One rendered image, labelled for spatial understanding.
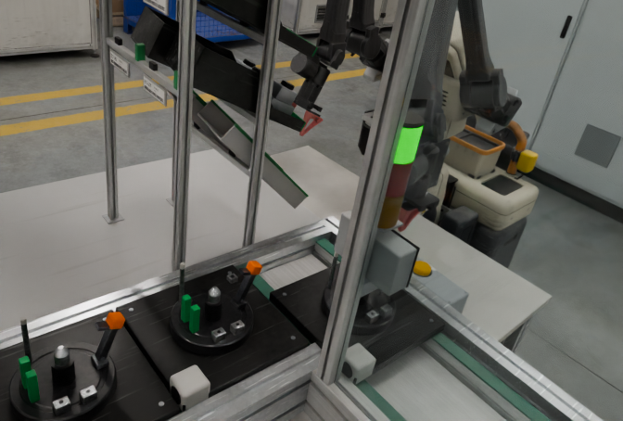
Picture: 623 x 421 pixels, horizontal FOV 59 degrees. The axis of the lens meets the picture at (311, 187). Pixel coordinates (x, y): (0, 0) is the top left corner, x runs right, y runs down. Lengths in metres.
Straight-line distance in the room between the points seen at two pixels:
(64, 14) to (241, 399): 4.43
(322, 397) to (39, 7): 4.39
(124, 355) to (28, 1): 4.21
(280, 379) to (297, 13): 5.56
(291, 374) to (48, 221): 0.75
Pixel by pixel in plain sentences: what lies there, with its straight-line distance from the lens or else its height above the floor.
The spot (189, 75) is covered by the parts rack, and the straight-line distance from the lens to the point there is 0.95.
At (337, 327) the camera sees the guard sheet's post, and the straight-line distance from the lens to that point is 0.85.
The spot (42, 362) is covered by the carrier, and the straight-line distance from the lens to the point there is 0.93.
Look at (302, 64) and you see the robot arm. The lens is 1.58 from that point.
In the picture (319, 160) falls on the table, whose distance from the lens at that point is 1.79.
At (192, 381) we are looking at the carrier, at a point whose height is 0.99.
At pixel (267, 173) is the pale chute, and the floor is 1.09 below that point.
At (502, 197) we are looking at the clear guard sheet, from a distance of 0.61.
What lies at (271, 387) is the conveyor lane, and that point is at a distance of 0.92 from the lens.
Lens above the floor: 1.66
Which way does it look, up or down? 30 degrees down
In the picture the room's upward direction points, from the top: 10 degrees clockwise
